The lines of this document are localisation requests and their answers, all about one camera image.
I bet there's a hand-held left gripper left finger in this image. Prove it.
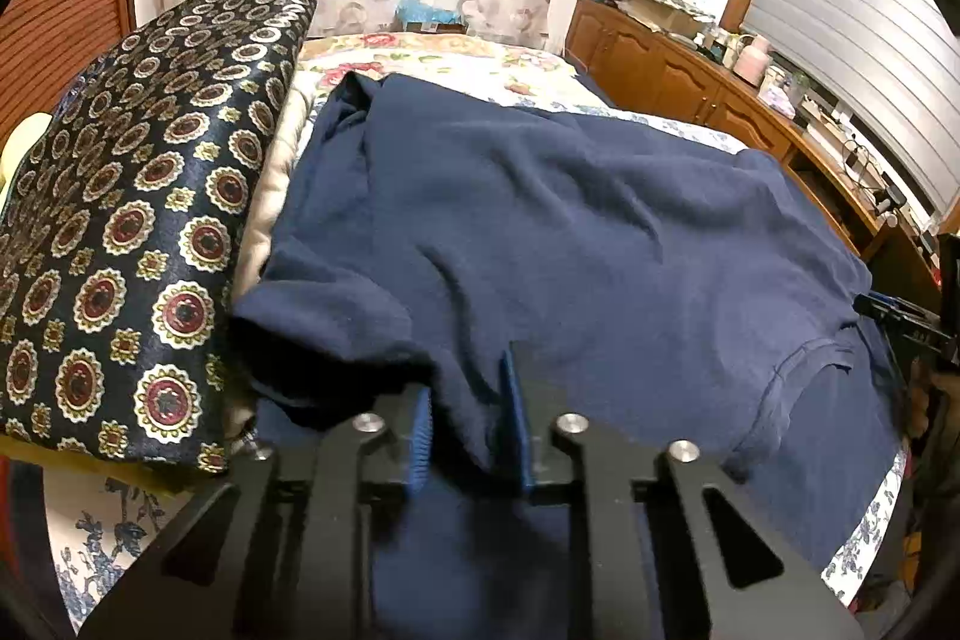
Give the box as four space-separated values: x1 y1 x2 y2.
79 381 436 640

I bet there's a brown louvered wardrobe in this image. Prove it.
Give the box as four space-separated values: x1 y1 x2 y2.
0 0 141 150

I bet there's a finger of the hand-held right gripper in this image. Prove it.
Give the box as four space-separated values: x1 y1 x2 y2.
853 291 938 341

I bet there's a navy printed t-shirt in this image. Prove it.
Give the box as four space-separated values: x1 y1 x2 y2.
229 72 912 640

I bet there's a dark medallion patterned pillow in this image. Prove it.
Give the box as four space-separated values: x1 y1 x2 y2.
0 0 320 477

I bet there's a cardboard box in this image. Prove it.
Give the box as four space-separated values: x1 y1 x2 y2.
621 0 715 39

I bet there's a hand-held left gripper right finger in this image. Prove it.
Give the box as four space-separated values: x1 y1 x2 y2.
499 340 863 640

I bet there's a long wooden cabinet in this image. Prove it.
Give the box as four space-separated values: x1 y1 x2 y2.
562 0 947 283

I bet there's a pink thermos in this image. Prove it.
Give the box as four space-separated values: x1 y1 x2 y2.
738 34 775 88

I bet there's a blue floral bed sheet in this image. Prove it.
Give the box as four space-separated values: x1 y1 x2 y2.
45 85 912 635

